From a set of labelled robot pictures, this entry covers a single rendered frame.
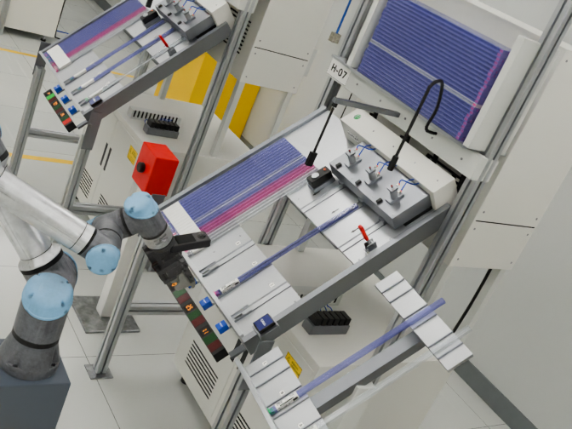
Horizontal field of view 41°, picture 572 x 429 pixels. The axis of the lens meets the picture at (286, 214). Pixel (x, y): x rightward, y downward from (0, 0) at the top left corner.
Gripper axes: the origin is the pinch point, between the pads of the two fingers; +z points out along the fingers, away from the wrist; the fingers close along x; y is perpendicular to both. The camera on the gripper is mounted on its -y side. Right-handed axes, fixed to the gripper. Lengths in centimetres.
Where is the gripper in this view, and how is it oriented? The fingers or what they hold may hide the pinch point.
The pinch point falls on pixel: (193, 283)
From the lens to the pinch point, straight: 214.7
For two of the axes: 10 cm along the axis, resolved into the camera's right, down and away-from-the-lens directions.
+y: -8.3, 5.2, -1.9
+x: 4.9, 5.2, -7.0
